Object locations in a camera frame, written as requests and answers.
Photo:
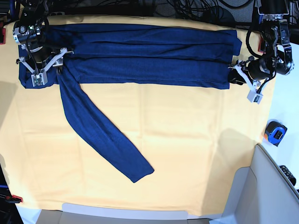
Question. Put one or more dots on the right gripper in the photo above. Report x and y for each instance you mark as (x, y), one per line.
(57, 61)

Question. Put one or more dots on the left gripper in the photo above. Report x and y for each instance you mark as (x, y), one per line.
(239, 75)

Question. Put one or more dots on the blue long-sleeve shirt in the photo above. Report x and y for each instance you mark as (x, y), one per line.
(133, 53)

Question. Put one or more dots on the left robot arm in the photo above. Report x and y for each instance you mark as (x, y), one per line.
(277, 51)

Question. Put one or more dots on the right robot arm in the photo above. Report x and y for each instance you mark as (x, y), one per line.
(29, 32)

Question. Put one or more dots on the red clamp top right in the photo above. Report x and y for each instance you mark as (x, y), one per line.
(261, 46)

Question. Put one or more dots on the red clamp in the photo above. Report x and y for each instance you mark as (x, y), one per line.
(261, 46)
(13, 199)
(2, 33)

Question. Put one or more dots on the blue tape measure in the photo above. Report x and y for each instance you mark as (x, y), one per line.
(274, 132)

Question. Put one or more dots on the red clamp top left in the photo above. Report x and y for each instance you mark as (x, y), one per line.
(2, 33)

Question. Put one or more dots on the yellow table cloth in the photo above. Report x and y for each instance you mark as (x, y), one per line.
(194, 138)

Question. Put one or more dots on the white cardboard box right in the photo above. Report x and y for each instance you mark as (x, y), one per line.
(261, 194)

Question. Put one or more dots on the white cardboard box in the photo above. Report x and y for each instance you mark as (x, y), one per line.
(80, 214)
(261, 194)

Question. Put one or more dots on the red clamp bottom left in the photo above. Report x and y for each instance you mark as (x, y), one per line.
(13, 199)

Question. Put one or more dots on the white cardboard box bottom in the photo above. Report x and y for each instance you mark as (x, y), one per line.
(80, 214)

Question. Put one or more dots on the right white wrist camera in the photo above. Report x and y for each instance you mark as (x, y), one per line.
(31, 77)

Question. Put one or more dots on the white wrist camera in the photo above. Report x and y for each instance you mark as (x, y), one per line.
(254, 97)
(31, 77)

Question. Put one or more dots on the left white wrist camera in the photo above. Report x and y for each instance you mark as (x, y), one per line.
(254, 97)

